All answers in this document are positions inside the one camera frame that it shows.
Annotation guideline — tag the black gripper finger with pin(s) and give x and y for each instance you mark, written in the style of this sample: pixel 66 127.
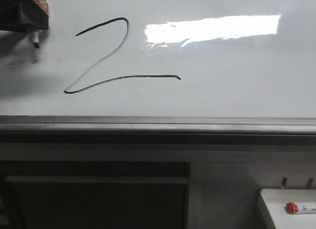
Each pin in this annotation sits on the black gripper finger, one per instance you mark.
pixel 35 14

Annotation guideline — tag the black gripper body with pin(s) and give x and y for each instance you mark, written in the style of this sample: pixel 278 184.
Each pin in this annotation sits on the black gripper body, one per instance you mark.
pixel 10 16

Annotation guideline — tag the white black-tip marker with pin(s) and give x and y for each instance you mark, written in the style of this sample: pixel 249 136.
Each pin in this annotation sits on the white black-tip marker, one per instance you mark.
pixel 33 32

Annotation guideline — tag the white whiteboard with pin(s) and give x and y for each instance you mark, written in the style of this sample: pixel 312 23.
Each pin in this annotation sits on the white whiteboard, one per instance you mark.
pixel 239 58

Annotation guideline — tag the grey whiteboard ledge tray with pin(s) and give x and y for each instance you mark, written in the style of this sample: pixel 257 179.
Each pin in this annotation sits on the grey whiteboard ledge tray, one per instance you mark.
pixel 158 125

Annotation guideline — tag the white plastic marker tray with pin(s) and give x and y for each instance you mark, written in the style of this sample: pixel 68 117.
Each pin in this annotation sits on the white plastic marker tray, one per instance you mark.
pixel 272 204

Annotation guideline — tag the red capped marker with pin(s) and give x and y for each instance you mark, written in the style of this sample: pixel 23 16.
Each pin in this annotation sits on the red capped marker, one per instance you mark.
pixel 301 207

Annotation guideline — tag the grey metal stand frame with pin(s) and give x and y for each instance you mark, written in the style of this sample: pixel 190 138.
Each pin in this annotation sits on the grey metal stand frame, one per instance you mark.
pixel 147 181

